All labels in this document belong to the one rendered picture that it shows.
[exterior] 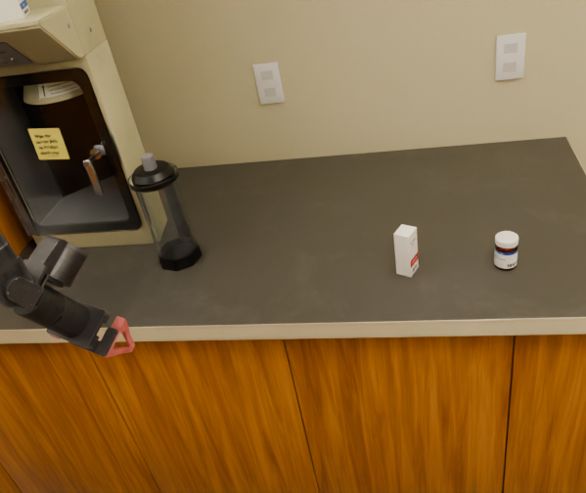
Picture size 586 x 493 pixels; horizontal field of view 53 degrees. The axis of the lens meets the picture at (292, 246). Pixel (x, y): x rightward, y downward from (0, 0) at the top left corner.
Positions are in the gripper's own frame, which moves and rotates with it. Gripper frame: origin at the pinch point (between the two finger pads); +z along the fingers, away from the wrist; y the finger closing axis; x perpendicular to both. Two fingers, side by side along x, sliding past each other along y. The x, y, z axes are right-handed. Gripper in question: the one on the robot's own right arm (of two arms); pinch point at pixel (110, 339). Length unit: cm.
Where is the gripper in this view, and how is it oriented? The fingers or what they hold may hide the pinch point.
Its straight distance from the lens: 109.3
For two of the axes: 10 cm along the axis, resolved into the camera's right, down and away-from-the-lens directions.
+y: -8.5, -1.8, 5.0
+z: 3.8, 4.5, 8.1
